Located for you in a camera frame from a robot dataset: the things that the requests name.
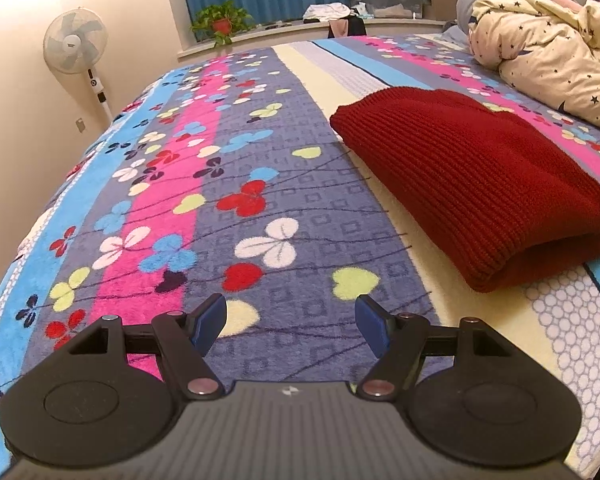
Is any cream star-patterned duvet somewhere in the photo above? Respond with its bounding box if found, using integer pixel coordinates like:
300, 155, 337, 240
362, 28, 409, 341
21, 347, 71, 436
468, 0, 600, 128

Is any colourful floral bed blanket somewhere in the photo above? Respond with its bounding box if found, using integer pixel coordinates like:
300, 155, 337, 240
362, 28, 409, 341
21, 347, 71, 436
0, 35, 600, 477

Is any white clothes pile on sill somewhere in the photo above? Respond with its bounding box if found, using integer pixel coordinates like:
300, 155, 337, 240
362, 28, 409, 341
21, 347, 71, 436
302, 2, 351, 22

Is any potted green plant red pot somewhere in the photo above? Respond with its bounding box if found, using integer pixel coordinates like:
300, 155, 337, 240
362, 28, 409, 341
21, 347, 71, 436
190, 0, 256, 48

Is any red knitted sweater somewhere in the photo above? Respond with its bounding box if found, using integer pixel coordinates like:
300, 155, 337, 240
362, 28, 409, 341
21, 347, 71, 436
329, 87, 600, 292

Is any white standing fan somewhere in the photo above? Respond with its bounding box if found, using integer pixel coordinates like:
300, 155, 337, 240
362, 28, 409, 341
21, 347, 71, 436
43, 6, 114, 124

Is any pink black item on sill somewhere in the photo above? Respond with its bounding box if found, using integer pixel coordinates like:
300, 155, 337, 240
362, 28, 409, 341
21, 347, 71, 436
328, 14, 367, 39

